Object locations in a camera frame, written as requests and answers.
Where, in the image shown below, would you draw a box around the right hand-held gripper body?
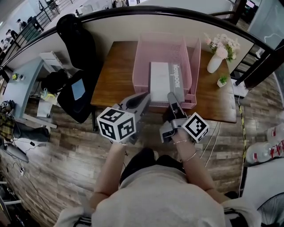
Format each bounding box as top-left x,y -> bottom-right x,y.
159,110 -> 210,144

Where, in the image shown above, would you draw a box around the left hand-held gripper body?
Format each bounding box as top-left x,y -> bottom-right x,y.
96,101 -> 145,146

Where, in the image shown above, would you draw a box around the grey and white notebook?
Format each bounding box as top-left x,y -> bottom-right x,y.
149,61 -> 185,103

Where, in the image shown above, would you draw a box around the pink letter tray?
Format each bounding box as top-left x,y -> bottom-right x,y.
132,32 -> 202,110

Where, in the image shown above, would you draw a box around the person's right forearm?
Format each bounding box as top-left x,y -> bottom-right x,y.
173,130 -> 222,204

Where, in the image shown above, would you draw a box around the person's left forearm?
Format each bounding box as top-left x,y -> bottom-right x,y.
90,141 -> 129,209

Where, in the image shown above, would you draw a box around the wooden table with metal legs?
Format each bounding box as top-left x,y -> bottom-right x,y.
90,40 -> 237,133

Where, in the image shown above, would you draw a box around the person's legs in black trousers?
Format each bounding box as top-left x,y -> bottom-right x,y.
119,147 -> 186,184

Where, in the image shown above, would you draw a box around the yellow black striped floor tape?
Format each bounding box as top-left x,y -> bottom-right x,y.
238,104 -> 248,164

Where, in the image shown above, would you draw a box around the blue pad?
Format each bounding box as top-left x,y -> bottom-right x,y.
71,79 -> 87,101

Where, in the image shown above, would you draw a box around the small potted green plant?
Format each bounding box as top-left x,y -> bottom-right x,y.
217,75 -> 229,88

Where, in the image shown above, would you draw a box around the white vase with pink flowers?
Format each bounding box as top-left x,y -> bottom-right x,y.
203,32 -> 241,74

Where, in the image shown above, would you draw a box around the large clear water bottle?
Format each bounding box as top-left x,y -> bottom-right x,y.
246,141 -> 276,166
266,125 -> 284,142
269,139 -> 284,159

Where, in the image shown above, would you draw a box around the small white side table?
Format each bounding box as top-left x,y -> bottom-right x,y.
36,97 -> 58,118

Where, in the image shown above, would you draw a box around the yellow green item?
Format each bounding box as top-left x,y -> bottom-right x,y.
41,88 -> 57,100

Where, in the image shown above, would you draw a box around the black backpack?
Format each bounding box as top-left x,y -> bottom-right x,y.
41,69 -> 71,94

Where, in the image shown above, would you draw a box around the person's grey shirt torso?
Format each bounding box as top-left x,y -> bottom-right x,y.
53,165 -> 261,227

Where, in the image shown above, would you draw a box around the black office chair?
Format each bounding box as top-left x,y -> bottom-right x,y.
56,13 -> 99,124

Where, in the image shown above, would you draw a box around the black curved handrail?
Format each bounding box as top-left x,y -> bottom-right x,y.
0,5 -> 284,87

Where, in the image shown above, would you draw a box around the light blue desk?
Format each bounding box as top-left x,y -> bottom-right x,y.
6,58 -> 58,129

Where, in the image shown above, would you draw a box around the grey plastic seat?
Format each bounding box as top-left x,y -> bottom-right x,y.
0,141 -> 29,164

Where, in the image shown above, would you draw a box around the grey metal balustrade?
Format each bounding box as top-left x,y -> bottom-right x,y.
0,0 -> 74,59

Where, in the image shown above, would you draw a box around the white cable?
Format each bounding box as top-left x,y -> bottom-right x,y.
199,121 -> 222,167

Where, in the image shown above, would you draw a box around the gold bracelet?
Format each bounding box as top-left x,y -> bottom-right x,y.
181,150 -> 197,162

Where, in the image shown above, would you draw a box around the dark brown post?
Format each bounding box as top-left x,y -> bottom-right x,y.
235,39 -> 284,89

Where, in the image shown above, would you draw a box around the black floor cable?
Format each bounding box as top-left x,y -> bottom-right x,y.
0,133 -> 56,218

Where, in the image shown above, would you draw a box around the white metal frame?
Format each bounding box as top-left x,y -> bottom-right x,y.
0,180 -> 23,207

